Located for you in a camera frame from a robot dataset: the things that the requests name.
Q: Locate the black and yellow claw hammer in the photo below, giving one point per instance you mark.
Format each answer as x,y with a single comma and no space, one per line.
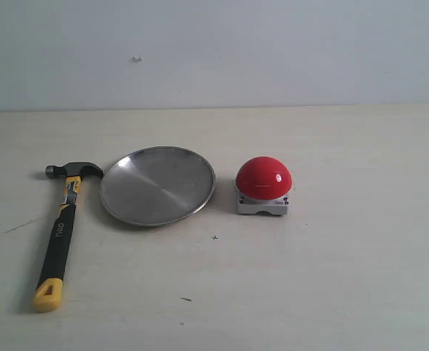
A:
49,291

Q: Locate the red dome push button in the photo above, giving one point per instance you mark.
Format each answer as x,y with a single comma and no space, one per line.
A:
263,185

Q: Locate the round stainless steel plate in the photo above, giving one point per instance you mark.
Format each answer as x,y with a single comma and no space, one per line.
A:
157,186

